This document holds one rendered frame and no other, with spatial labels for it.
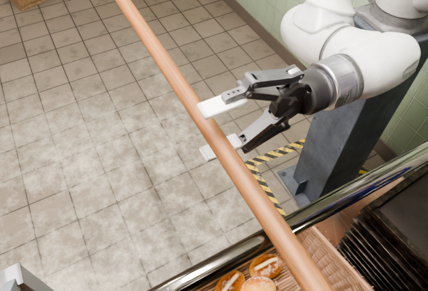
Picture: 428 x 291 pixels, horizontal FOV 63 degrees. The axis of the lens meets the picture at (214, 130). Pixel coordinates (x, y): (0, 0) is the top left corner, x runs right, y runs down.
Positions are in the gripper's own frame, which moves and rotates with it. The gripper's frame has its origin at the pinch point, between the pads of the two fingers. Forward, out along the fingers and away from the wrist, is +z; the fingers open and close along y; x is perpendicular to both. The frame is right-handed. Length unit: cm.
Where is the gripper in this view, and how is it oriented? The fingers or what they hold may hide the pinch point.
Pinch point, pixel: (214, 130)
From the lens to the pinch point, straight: 55.3
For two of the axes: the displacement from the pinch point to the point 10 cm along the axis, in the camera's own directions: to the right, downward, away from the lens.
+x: -4.6, -6.9, 5.6
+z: -8.9, 3.6, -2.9
